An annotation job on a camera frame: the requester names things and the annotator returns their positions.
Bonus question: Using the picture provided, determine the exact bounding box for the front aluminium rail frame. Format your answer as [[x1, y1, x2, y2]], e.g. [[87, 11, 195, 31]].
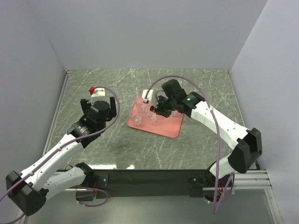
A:
[[53, 169, 273, 199]]

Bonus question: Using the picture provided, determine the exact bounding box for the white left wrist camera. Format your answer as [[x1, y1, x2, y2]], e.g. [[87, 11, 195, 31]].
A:
[[89, 86, 107, 105]]

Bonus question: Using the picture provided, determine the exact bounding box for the pink plastic tray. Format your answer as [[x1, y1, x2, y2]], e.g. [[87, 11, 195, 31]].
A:
[[127, 97, 183, 138]]

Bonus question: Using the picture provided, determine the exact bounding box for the left aluminium rail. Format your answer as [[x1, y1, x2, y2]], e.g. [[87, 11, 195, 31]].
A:
[[42, 70, 72, 156]]

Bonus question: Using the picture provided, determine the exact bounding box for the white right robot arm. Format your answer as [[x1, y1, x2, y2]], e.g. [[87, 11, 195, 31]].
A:
[[142, 79, 263, 186]]

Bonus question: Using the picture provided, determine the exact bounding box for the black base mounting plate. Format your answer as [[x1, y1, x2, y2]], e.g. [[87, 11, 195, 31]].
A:
[[95, 169, 214, 197]]

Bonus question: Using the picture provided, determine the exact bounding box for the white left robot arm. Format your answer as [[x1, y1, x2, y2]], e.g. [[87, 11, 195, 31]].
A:
[[6, 97, 120, 216]]

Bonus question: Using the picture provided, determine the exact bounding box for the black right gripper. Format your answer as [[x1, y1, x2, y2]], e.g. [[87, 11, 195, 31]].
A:
[[150, 94, 177, 118]]

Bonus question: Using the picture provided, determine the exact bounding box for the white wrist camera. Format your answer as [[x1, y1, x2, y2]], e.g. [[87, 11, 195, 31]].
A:
[[89, 86, 107, 105], [142, 89, 157, 105]]

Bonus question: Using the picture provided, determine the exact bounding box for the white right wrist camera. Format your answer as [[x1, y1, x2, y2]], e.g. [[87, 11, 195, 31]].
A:
[[142, 89, 157, 105]]

